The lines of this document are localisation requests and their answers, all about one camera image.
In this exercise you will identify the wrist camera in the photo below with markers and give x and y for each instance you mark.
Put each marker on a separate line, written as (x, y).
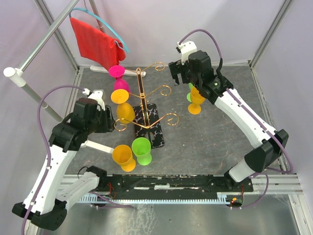
(97, 95)
(185, 49)

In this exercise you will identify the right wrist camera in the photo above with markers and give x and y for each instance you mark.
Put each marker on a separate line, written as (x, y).
(185, 49)

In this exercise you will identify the orange wine glass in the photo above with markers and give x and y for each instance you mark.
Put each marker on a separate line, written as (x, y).
(196, 101)
(123, 156)
(124, 110)

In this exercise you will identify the white slotted cable duct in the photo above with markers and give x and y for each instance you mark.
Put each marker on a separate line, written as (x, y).
(181, 196)

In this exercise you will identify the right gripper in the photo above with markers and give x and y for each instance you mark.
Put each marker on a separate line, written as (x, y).
(176, 68)

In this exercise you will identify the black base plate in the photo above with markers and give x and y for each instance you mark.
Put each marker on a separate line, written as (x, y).
(211, 183)

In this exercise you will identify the gold wire glass rack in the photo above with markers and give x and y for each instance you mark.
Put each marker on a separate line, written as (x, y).
(146, 121)

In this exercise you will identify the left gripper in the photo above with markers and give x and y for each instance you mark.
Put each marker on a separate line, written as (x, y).
(109, 122)

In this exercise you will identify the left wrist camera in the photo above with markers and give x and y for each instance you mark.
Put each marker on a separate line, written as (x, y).
(97, 95)

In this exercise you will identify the green wine glass front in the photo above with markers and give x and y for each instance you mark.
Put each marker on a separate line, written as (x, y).
(141, 147)

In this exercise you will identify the pink wine glass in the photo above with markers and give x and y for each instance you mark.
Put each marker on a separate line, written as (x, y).
(117, 73)

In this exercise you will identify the orange wine glass front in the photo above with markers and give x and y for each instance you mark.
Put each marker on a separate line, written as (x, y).
(123, 156)

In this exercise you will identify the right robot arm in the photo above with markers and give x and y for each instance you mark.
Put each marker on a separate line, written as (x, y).
(268, 143)

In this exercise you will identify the green wine glass right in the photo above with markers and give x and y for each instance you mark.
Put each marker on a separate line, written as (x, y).
(189, 94)

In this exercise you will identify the red cloth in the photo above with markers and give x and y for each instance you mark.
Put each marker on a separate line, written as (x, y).
(95, 45)

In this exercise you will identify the green wine glass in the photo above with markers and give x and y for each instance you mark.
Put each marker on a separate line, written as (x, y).
(189, 94)
(141, 147)

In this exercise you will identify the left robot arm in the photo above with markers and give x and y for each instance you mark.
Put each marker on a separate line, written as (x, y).
(45, 206)

